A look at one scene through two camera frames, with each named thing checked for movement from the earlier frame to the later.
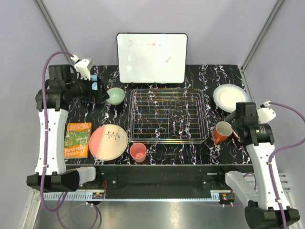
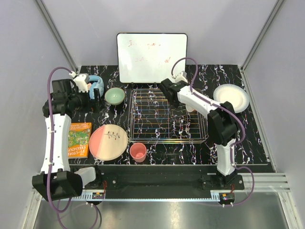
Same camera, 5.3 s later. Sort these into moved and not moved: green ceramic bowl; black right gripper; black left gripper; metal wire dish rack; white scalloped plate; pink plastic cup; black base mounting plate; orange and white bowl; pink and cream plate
Moved: black right gripper; black left gripper; orange and white bowl
Not moved: black base mounting plate; pink plastic cup; green ceramic bowl; white scalloped plate; metal wire dish rack; pink and cream plate
